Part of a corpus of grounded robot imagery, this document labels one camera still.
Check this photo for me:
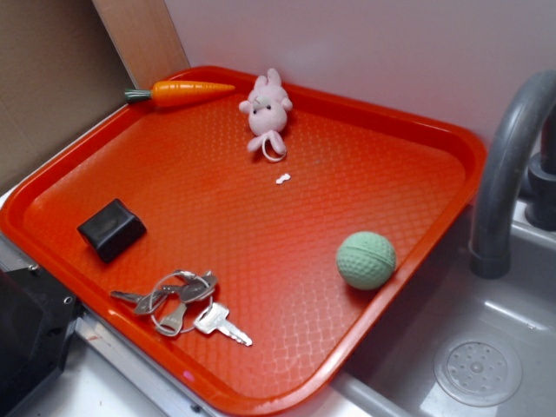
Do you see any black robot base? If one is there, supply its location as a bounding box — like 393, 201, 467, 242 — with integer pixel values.
1, 268, 80, 416

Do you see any green dimpled ball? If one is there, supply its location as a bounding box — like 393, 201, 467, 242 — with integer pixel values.
335, 231, 397, 290

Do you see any small white scrap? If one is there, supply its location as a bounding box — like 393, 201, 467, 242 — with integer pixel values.
275, 174, 291, 185

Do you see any orange plastic tray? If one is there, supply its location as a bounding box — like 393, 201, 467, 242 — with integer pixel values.
1, 67, 486, 416

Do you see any pink plush bunny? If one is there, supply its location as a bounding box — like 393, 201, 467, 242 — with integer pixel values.
238, 68, 293, 162

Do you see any silver key bunch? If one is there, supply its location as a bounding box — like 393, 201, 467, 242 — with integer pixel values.
110, 269, 253, 347

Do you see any orange toy carrot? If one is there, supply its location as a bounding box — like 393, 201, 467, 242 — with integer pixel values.
124, 81, 235, 107

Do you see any black rectangular block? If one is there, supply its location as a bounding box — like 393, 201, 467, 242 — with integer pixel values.
77, 199, 147, 263

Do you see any grey sink faucet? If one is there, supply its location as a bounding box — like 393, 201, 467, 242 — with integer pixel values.
469, 69, 555, 279

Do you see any light wooden board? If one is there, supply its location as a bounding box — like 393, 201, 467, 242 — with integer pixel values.
93, 0, 189, 89

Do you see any grey toy sink basin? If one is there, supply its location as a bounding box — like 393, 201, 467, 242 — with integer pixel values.
333, 212, 555, 416

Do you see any brown cardboard panel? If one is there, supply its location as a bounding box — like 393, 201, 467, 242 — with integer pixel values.
1, 1, 133, 192

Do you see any black faucet handle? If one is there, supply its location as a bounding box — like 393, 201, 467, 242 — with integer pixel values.
525, 110, 555, 232

